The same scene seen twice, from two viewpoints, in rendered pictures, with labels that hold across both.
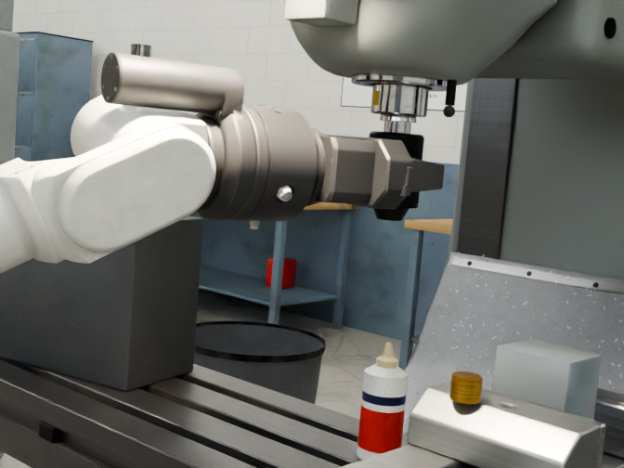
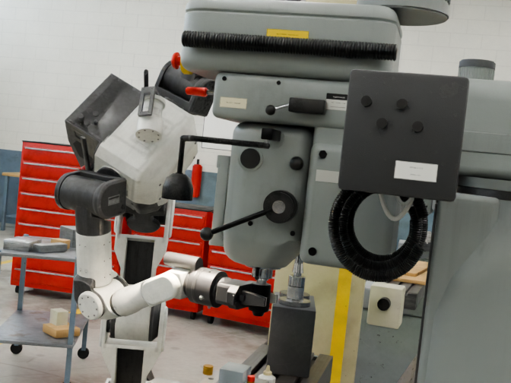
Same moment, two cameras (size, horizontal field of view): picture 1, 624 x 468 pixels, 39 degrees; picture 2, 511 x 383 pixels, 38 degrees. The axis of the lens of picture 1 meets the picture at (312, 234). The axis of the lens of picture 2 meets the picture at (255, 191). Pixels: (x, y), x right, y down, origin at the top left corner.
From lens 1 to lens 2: 1.58 m
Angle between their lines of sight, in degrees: 63
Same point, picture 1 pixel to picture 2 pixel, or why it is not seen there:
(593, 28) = (303, 251)
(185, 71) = (180, 257)
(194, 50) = not seen: outside the picture
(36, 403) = not seen: hidden behind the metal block
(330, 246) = not seen: outside the picture
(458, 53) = (245, 257)
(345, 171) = (220, 293)
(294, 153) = (203, 285)
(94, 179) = (146, 285)
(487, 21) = (250, 248)
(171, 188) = (163, 289)
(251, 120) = (195, 273)
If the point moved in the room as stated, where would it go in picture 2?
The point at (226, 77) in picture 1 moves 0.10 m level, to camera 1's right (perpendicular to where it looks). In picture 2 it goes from (191, 260) to (207, 267)
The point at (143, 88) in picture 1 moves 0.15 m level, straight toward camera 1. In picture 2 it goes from (169, 262) to (113, 262)
